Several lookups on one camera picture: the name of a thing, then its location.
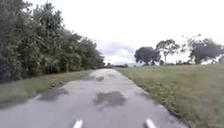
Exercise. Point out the robot's own part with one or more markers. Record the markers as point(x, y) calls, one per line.
point(150, 123)
point(77, 124)

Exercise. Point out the row of trees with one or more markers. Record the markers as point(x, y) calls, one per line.
point(40, 43)

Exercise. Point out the broad dark tree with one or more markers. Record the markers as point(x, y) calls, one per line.
point(205, 50)

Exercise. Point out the grass field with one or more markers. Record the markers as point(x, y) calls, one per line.
point(186, 86)

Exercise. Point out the grass verge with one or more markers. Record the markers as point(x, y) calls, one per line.
point(23, 87)

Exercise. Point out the grey asphalt path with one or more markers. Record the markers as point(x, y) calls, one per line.
point(100, 113)

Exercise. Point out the dark round tree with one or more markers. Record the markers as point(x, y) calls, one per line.
point(146, 55)

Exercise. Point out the tall thin tree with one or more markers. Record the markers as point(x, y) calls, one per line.
point(166, 47)

